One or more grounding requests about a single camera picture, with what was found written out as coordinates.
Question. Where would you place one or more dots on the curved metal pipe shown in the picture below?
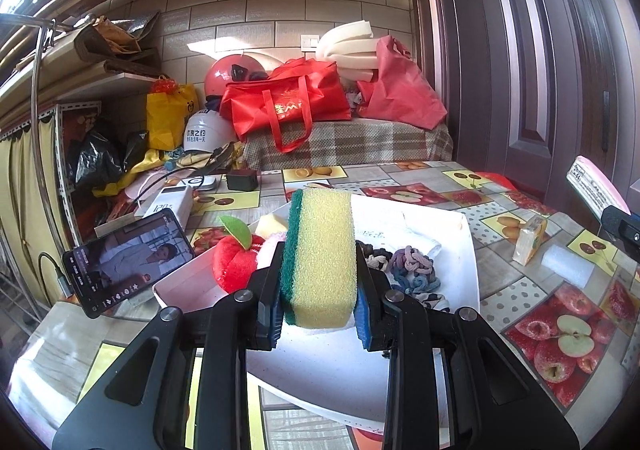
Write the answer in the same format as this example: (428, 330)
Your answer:
(34, 94)

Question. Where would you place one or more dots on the yellow tissue packet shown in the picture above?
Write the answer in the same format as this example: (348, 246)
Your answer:
(530, 242)

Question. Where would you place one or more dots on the black plastic bag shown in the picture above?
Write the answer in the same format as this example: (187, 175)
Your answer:
(100, 154)

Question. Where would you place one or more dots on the yellow curtain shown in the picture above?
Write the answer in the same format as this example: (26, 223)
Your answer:
(25, 190)

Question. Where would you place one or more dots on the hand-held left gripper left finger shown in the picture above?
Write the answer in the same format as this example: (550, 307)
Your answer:
(265, 300)

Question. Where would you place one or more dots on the plaid cloth bench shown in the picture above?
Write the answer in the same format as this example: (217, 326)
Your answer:
(360, 144)

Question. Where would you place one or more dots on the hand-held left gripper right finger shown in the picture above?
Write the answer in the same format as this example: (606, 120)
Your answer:
(362, 325)

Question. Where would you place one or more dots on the white round charger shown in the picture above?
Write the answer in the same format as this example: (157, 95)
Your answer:
(202, 183)

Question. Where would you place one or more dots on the black charger brick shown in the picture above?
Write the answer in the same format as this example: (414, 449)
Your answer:
(242, 180)

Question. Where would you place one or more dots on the brown paper bags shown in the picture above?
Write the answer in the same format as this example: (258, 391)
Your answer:
(115, 37)

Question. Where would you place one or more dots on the white power bank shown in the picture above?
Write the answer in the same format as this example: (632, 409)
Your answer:
(167, 207)

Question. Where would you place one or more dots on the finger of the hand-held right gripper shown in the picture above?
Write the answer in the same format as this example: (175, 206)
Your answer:
(622, 227)

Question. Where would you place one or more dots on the yellow green sponge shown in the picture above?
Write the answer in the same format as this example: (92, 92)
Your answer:
(320, 260)

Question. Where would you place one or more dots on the red plastic packet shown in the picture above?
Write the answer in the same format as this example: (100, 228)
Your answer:
(492, 180)

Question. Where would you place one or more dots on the red nonwoven bag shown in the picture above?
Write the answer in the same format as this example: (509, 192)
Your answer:
(400, 89)

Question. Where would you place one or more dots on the pink plush toy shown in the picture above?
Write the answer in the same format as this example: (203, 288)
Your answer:
(270, 250)

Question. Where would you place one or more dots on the small white foam piece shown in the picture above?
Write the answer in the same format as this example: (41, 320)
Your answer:
(567, 266)

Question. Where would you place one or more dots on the fruit print tablecloth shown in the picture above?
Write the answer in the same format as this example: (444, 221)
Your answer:
(525, 290)

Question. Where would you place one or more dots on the white wall switch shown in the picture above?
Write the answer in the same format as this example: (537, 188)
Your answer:
(310, 42)

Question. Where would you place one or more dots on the rolled white foam sheet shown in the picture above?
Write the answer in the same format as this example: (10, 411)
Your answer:
(345, 47)

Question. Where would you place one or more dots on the red helmet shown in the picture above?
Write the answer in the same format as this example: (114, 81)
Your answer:
(222, 77)

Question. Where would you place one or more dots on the red plush apple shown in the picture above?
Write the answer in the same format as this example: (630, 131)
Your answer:
(235, 265)

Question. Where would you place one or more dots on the brown door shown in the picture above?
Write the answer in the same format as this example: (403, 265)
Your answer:
(500, 54)

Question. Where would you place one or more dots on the black white scrunchie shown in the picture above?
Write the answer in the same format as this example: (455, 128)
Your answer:
(432, 301)

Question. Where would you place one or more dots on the red tote bag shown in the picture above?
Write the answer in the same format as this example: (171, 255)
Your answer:
(300, 99)

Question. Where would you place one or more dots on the black smartphone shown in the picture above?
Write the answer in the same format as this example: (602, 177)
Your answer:
(125, 265)

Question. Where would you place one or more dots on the white helmet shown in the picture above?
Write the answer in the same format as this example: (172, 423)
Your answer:
(205, 129)

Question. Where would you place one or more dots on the yellow shopping bag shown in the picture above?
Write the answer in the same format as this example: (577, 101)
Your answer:
(165, 119)

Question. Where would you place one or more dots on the white cardboard box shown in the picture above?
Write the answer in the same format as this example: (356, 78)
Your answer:
(320, 375)

